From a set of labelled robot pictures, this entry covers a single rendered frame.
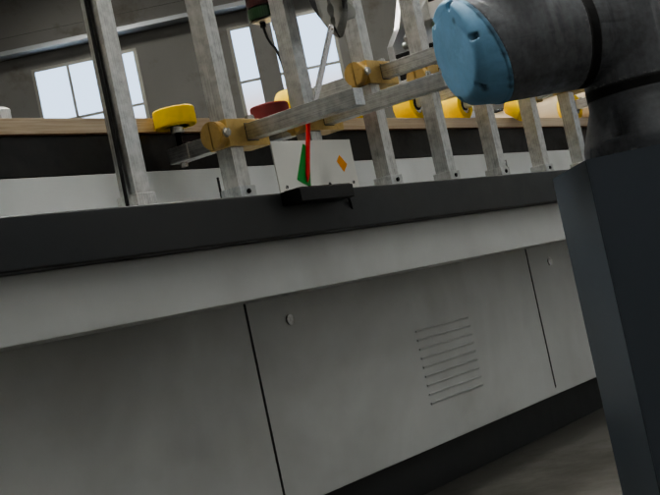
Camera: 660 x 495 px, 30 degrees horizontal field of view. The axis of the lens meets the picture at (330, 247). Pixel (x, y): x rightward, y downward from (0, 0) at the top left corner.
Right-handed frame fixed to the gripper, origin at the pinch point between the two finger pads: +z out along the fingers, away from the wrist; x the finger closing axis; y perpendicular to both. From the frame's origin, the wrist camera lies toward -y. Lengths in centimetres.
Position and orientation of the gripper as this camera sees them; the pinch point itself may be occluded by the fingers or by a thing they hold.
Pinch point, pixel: (336, 30)
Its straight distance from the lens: 245.5
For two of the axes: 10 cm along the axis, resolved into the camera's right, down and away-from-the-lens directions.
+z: 2.1, 9.8, -0.4
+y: 5.7, -0.9, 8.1
